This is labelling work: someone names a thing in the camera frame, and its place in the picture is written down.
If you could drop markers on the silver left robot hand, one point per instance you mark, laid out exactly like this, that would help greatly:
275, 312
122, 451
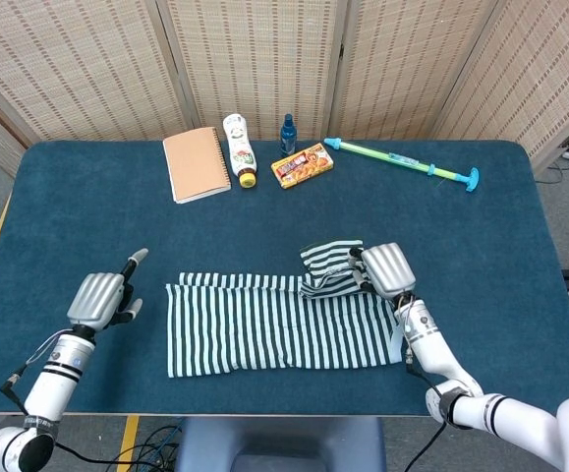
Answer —
97, 300

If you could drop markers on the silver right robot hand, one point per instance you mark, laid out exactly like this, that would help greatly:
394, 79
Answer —
389, 270

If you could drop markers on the green white striped t-shirt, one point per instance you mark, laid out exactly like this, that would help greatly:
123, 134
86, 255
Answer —
240, 329

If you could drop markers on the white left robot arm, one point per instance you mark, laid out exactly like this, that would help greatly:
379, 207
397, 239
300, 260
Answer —
58, 378

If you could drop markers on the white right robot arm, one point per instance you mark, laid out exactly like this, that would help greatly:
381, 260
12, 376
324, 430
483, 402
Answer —
436, 354

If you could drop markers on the blue carpet table cover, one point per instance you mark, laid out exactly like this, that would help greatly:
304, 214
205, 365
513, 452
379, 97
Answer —
92, 221

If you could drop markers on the green blue water gun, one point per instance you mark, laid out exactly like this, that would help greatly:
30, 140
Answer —
387, 156

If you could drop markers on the yellow curry box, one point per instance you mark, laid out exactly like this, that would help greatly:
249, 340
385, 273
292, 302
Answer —
301, 166

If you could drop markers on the blue spray bottle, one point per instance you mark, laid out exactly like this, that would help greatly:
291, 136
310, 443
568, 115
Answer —
287, 140

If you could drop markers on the brown spiral notebook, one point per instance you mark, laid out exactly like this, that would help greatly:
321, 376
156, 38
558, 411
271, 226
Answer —
195, 164

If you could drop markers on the white bottle yellow cap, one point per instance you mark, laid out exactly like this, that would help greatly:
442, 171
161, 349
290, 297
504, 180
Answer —
239, 147

